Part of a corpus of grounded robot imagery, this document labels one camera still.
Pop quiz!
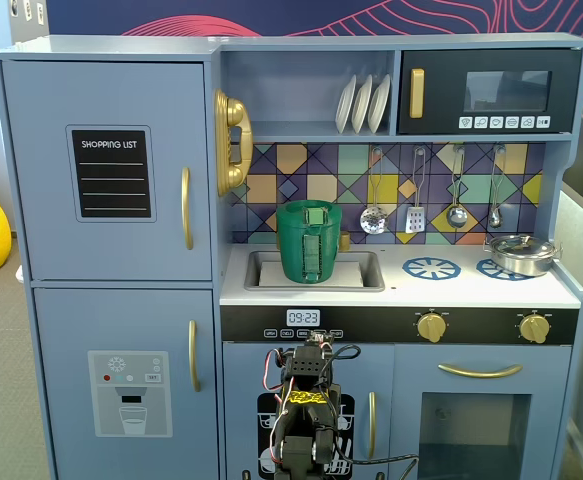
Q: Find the grey toy sink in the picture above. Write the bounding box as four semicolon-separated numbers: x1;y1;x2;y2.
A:
243;249;386;293

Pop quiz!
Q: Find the yellow patterned tape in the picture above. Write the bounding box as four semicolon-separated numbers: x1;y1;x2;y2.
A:
283;389;328;406

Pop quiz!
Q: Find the gold oven handle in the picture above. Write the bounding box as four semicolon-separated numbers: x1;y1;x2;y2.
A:
438;363;524;380

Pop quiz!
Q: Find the metal ladle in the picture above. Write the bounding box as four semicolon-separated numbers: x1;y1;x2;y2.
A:
445;144;469;229

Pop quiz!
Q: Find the grey water dispenser sticker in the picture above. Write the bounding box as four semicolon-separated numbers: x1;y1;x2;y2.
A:
87;349;175;439

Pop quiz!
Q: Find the metal spoon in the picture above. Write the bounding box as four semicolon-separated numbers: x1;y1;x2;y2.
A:
487;143;507;230

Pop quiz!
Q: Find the green plastic container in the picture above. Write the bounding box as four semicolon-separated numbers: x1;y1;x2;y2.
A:
275;198;345;285

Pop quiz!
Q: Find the metal slotted skimmer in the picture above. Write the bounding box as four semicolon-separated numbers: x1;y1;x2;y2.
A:
359;146;390;235

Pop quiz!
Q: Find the black white dishwasher sticker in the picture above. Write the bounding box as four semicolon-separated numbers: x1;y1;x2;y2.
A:
256;392;356;476

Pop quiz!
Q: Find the blue toy kitchen unit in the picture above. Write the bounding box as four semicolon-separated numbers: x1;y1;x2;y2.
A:
0;32;583;480

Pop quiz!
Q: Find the silver metal pot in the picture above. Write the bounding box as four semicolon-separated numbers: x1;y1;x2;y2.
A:
483;234;563;278

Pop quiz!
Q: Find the black shopping list sticker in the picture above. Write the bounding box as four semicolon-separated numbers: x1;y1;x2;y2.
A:
65;124;158;224

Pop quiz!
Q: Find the black cable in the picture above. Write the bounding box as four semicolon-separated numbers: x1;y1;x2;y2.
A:
343;452;420;480

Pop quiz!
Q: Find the blue fridge door with dispenser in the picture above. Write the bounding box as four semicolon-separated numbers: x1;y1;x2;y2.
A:
31;287;221;480

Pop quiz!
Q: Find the gold dishwasher door handle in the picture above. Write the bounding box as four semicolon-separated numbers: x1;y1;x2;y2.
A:
367;391;377;460

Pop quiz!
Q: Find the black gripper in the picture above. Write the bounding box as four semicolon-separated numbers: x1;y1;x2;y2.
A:
283;344;336;389

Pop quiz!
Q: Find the black microwave door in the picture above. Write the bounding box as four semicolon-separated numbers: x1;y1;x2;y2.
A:
399;48;583;135

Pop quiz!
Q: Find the gold toy telephone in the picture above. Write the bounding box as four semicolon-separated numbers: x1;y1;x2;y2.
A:
213;88;255;198

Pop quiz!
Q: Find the gold microwave handle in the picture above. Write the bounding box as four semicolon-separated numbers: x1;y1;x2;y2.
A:
409;68;426;120

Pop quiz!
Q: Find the blue dishwasher door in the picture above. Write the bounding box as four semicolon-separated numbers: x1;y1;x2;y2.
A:
222;342;396;480

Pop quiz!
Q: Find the digital clock display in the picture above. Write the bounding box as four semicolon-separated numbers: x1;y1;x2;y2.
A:
285;308;321;328

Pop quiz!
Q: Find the gold fridge door handle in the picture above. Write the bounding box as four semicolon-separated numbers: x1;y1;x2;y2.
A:
180;166;195;251
187;319;202;393

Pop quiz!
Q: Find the blue oven door with window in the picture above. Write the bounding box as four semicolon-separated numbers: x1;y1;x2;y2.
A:
393;343;572;480

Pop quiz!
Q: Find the gold stove knob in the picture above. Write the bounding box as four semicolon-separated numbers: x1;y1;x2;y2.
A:
518;312;552;345
415;312;448;344

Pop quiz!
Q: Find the blue fridge door with list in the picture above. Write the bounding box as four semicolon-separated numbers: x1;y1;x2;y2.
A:
0;59;213;282

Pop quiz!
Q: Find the metal slotted spatula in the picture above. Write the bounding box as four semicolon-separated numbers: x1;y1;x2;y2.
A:
404;146;427;235

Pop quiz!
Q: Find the white toy plate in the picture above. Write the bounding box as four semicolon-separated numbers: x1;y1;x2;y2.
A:
350;74;374;135
367;73;392;135
334;74;358;135

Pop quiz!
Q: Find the silver pot lid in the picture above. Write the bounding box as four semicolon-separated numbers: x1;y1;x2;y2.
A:
488;234;556;257

